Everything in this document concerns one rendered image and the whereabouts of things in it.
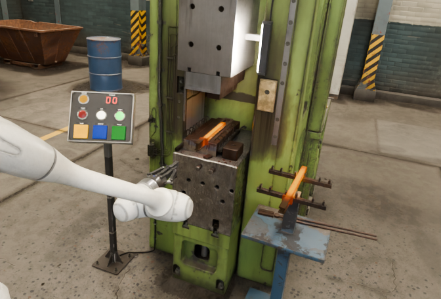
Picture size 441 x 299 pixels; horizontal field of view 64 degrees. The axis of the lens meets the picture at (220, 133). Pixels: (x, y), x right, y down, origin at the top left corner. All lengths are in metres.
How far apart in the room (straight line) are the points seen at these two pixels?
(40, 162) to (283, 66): 1.26
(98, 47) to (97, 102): 4.37
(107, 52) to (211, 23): 4.72
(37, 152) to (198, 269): 1.59
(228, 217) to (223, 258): 0.30
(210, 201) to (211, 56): 0.80
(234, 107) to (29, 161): 1.60
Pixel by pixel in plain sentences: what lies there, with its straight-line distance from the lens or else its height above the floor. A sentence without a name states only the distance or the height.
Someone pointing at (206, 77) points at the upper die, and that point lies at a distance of 1.82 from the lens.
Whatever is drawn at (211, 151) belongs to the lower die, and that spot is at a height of 0.94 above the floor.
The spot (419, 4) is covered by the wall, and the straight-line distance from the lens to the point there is 7.60.
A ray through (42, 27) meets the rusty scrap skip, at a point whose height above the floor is 0.74.
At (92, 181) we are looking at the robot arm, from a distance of 1.12.
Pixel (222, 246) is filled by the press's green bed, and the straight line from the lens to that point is 2.15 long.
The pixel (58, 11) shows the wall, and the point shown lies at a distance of 10.61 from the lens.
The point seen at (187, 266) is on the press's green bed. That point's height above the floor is 0.14.
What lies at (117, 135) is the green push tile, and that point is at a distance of 1.99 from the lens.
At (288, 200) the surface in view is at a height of 0.95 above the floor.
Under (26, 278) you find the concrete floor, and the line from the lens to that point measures 2.69.
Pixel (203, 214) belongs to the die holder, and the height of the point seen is 0.57.
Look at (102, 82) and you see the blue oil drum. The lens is 6.50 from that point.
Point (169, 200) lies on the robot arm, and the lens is 1.24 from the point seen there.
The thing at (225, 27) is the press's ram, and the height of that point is 1.60.
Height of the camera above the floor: 1.75
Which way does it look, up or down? 22 degrees down
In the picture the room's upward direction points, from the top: 4 degrees clockwise
